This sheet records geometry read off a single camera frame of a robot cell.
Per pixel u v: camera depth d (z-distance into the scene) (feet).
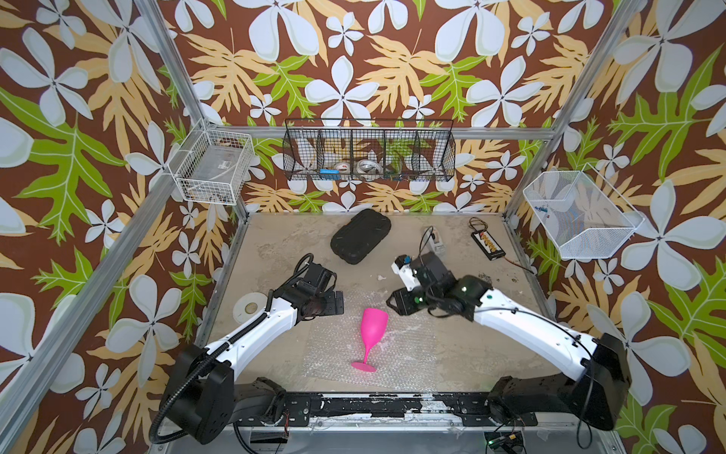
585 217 2.68
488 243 3.61
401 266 2.30
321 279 2.21
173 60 2.48
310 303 2.02
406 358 2.72
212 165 2.82
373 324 2.76
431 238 3.52
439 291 1.92
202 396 1.34
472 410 2.44
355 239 3.53
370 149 3.22
